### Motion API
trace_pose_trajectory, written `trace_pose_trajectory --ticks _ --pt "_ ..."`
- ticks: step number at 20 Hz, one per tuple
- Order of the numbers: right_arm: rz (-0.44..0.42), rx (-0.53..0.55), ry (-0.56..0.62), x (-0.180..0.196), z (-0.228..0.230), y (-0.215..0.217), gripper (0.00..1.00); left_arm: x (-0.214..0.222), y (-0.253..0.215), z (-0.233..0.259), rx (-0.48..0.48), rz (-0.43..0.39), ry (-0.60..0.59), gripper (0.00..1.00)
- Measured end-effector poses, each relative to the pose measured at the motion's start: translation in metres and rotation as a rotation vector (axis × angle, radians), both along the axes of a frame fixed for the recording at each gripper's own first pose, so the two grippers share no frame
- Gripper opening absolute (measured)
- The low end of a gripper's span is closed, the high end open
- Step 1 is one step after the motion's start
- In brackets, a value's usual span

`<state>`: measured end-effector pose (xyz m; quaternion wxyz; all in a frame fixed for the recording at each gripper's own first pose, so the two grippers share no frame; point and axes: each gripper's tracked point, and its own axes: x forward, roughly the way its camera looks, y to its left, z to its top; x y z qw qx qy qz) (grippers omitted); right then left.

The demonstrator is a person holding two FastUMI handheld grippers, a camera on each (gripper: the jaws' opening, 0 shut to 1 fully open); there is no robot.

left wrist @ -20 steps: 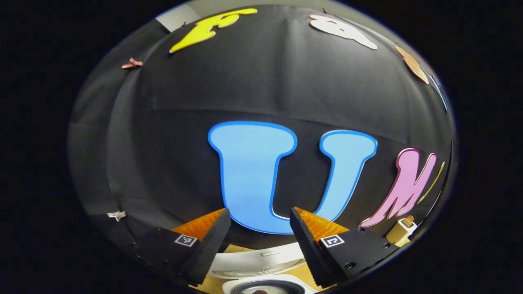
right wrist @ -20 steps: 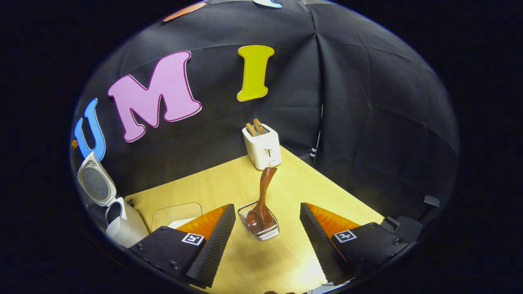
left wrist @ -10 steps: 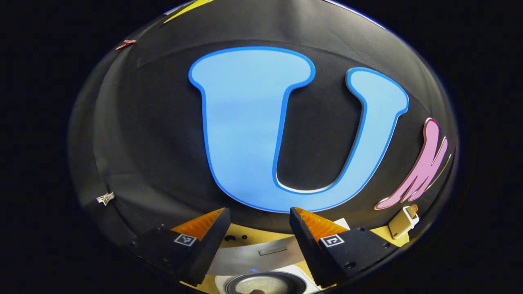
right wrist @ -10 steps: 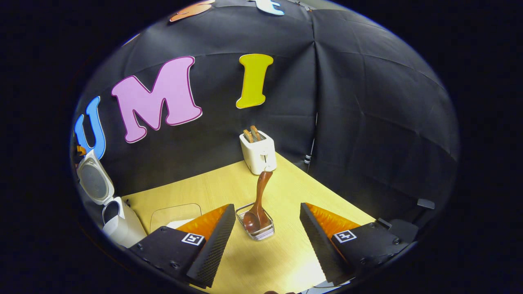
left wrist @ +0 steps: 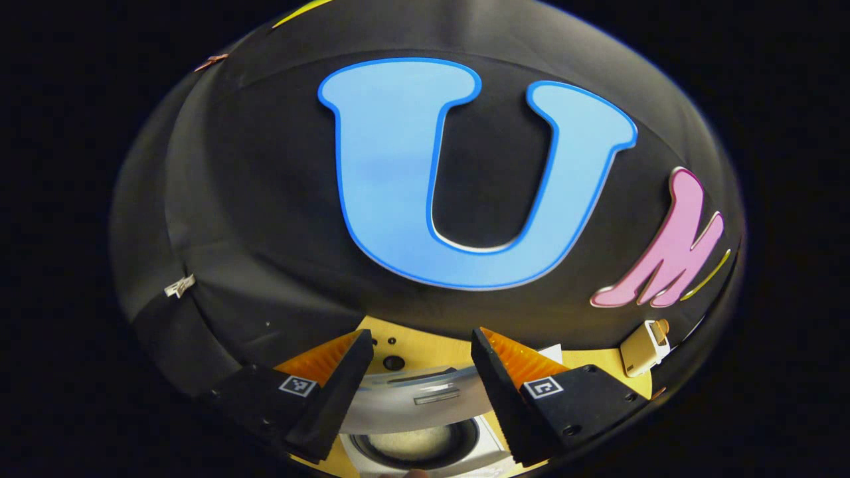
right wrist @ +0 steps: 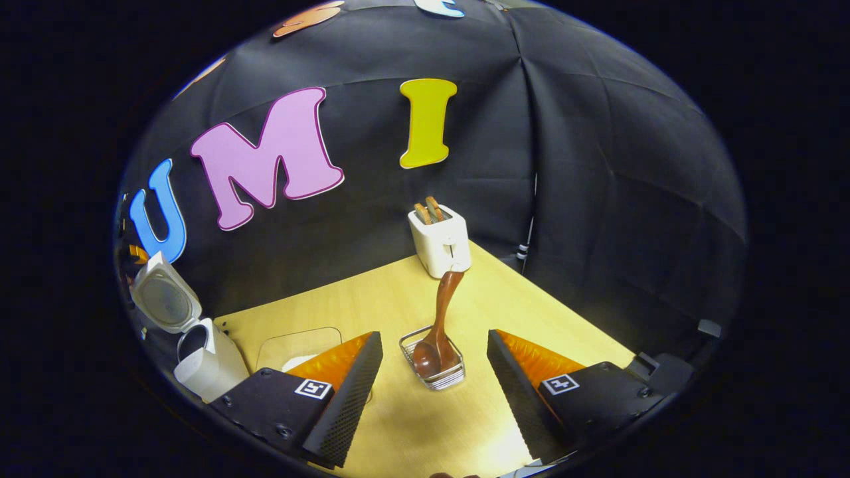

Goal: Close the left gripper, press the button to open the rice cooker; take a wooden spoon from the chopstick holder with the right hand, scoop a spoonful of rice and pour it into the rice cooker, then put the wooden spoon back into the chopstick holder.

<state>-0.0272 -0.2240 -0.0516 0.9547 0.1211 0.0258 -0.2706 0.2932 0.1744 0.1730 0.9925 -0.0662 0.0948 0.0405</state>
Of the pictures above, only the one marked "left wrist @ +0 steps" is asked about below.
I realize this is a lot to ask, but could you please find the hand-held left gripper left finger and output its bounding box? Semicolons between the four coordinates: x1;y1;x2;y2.
211;328;375;465

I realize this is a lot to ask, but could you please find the white toaster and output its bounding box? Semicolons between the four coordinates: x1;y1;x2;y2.
619;319;672;378

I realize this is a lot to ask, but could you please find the white rice cooker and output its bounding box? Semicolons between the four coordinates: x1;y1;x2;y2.
329;365;525;478

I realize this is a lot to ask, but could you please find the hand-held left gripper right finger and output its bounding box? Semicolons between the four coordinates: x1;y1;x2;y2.
471;326;651;468

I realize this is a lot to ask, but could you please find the silver cloth clip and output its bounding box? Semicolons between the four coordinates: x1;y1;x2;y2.
164;274;197;299

